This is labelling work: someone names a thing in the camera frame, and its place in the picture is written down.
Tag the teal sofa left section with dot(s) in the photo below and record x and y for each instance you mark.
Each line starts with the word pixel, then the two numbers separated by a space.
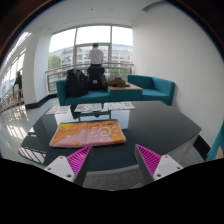
pixel 99 96

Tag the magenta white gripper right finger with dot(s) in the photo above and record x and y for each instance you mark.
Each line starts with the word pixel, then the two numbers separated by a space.
pixel 154 166

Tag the magazine sheet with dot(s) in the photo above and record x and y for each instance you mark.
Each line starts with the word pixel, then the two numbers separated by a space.
pixel 88 107
pixel 58 110
pixel 118 106

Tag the metal window railing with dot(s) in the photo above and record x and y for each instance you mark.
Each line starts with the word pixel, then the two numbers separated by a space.
pixel 111 68

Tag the teal chair at right edge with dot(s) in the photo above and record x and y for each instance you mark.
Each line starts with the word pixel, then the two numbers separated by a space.
pixel 217 150

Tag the black backpack left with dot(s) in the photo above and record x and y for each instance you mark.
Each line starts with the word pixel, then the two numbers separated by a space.
pixel 76 83

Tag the wooden sofa side table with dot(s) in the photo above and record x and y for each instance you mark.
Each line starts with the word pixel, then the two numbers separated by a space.
pixel 129 93

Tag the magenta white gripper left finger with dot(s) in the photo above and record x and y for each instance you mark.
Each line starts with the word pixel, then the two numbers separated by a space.
pixel 72 168

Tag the middle magazine sheet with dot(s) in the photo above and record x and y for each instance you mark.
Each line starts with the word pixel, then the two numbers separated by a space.
pixel 88 107

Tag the teal sofa section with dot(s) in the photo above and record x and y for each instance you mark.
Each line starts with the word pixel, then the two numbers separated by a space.
pixel 99 96
pixel 153 88

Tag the orange pink towel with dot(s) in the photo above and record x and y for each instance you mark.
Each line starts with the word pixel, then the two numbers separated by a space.
pixel 81 134

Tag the teal sofa right section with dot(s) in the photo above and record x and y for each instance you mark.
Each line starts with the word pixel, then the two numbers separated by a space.
pixel 153 88

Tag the brown bag on table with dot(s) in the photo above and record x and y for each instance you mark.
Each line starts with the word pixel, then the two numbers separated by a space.
pixel 116 82

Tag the person at left railing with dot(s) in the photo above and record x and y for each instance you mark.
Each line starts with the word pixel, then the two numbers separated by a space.
pixel 18 82

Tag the left magazine sheet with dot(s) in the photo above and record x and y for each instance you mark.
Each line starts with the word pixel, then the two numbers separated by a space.
pixel 58 110

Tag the person in white shirt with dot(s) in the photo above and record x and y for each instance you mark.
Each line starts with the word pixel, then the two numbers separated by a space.
pixel 96 55

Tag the right magazine sheet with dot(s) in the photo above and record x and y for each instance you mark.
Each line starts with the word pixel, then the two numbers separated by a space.
pixel 118 106

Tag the dark backpack middle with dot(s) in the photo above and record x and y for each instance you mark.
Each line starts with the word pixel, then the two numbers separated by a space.
pixel 96 77

